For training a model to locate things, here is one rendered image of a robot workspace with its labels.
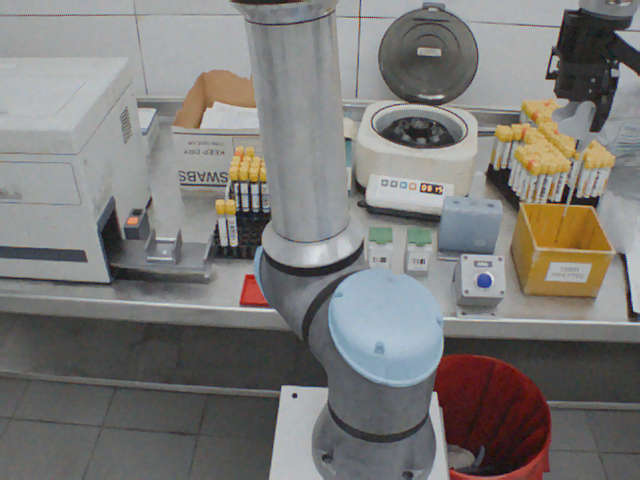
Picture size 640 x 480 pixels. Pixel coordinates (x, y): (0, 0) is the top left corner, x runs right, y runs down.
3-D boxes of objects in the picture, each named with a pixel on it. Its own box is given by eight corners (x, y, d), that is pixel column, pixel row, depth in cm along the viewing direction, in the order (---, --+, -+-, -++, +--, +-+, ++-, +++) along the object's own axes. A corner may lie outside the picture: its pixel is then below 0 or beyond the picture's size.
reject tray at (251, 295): (239, 305, 99) (238, 301, 98) (245, 277, 104) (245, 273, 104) (281, 307, 99) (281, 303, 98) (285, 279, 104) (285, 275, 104)
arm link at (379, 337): (364, 453, 61) (374, 358, 54) (300, 372, 71) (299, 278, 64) (454, 407, 66) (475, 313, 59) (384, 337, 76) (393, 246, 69)
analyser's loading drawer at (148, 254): (91, 271, 102) (85, 247, 99) (103, 247, 107) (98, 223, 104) (208, 277, 101) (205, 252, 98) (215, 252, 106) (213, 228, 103)
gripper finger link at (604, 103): (581, 122, 88) (596, 67, 83) (592, 123, 88) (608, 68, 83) (590, 136, 84) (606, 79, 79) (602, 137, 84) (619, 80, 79)
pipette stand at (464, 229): (437, 259, 108) (444, 213, 102) (436, 235, 114) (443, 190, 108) (493, 264, 107) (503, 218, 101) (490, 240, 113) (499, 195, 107)
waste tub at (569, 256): (521, 296, 101) (535, 249, 95) (508, 246, 111) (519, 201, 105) (598, 299, 100) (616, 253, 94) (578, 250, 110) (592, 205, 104)
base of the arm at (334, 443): (427, 514, 66) (439, 460, 60) (296, 485, 69) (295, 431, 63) (440, 414, 78) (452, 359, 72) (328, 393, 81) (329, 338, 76)
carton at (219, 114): (176, 191, 125) (167, 126, 116) (205, 127, 148) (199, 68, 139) (297, 196, 124) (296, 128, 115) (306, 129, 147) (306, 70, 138)
